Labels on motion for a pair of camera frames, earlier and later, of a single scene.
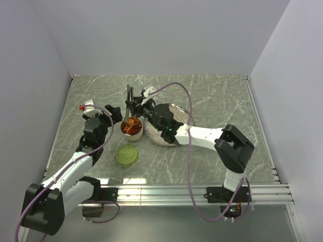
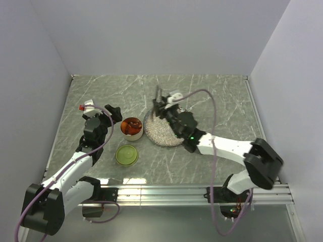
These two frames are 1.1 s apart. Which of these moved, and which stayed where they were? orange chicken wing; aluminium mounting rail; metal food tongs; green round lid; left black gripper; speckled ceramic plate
Moved: orange chicken wing; metal food tongs
Stayed: green round lid; left black gripper; speckled ceramic plate; aluminium mounting rail
